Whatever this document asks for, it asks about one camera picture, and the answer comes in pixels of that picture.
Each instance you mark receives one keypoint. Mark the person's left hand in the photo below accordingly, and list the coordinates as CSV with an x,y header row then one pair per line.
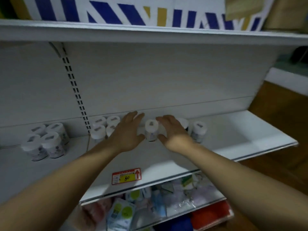
x,y
126,137

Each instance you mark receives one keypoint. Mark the person's right hand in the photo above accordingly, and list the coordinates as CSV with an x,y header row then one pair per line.
x,y
176,139

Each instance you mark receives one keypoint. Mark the person's left thumb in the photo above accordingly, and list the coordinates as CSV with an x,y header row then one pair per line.
x,y
141,139

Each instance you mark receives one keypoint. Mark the person's right thumb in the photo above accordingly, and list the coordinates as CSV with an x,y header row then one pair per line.
x,y
162,139

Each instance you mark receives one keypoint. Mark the small white lidded jar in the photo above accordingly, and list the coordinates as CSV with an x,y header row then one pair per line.
x,y
151,128

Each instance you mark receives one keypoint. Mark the person's left forearm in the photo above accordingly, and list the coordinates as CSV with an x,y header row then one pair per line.
x,y
60,187

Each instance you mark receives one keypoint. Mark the person's right forearm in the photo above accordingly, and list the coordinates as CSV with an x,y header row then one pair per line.
x,y
240,187

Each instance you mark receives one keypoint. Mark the red and yellow price tag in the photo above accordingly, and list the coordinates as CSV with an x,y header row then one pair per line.
x,y
126,176

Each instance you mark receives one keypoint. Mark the pile of clear plastic packets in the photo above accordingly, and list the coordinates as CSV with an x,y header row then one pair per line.
x,y
182,192

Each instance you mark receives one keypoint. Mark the white shelving back panel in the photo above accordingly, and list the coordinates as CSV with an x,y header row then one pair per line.
x,y
156,76

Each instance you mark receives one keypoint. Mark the green white packet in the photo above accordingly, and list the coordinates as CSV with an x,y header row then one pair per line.
x,y
120,214

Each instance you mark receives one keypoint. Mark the white metal shelf board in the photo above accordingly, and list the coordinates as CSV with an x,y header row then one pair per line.
x,y
240,134
216,202
144,34

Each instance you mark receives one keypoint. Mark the pink packet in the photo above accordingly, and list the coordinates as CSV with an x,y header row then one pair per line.
x,y
96,211

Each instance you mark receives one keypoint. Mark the blue packet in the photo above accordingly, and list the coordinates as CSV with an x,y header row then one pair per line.
x,y
176,224

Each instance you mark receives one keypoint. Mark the slotted white shelf upright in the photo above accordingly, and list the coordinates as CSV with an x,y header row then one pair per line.
x,y
73,84

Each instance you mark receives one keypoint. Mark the group of white capped jars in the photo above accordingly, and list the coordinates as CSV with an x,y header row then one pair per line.
x,y
53,145

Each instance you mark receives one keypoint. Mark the red packet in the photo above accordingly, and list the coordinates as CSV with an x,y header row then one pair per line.
x,y
211,214

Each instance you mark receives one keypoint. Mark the blue white striped box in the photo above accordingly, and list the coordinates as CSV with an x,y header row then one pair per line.
x,y
134,11

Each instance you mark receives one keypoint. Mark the dark object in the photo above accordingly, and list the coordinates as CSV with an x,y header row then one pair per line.
x,y
299,55

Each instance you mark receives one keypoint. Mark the brown cardboard box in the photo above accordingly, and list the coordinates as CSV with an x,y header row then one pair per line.
x,y
286,13

